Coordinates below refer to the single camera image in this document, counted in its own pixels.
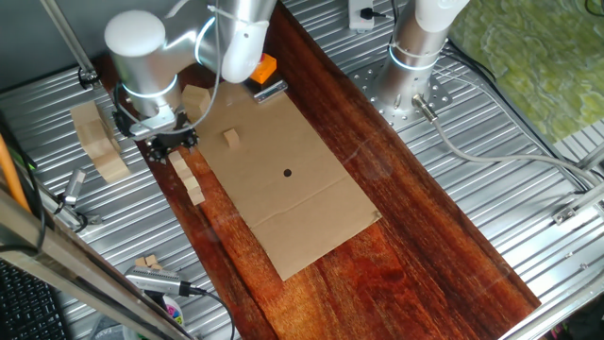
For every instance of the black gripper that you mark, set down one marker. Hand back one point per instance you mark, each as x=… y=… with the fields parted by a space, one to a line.
x=175 y=144

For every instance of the large wooden cube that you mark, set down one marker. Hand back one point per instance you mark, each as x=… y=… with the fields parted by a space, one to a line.
x=92 y=131
x=100 y=147
x=196 y=101
x=85 y=113
x=112 y=169

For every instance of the orange emergency stop button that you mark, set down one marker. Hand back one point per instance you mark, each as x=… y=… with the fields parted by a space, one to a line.
x=264 y=71

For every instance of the brown cardboard sheet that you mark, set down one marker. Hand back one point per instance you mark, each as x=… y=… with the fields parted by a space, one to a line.
x=292 y=212

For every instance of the aluminium pole with black foot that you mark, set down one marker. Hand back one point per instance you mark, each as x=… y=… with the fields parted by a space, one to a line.
x=71 y=42

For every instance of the orange tube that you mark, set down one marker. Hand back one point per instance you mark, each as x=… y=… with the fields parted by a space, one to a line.
x=9 y=175

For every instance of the grey cloth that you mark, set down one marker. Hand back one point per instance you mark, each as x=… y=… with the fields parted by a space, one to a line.
x=111 y=330

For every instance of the black keyboard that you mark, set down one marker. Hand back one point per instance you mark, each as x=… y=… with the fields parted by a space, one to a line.
x=28 y=307

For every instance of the white power strip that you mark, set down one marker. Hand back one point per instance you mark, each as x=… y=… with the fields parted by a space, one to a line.
x=357 y=21

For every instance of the dark red wooden board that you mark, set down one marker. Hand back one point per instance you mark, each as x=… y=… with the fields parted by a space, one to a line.
x=424 y=264

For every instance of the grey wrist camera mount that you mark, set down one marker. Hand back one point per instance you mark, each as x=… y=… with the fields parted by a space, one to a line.
x=153 y=125

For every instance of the silver depth camera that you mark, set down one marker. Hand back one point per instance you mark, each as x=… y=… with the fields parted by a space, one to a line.
x=151 y=279
x=74 y=185

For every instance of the metal camera mount arm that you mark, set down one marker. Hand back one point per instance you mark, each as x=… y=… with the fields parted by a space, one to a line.
x=92 y=219

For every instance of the aluminium frame beam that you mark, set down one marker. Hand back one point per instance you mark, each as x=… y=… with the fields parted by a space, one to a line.
x=71 y=274

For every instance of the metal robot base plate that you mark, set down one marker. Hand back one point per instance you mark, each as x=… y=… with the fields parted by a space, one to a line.
x=363 y=82

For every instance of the aluminium profile with bracket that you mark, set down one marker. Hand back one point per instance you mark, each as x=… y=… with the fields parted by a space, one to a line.
x=580 y=203

